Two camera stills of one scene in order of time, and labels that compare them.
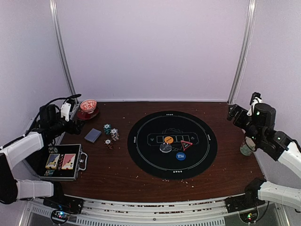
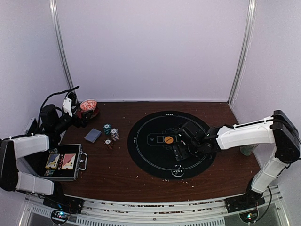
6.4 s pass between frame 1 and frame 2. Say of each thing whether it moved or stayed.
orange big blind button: stayed
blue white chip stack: stayed
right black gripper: moved
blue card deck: stayed
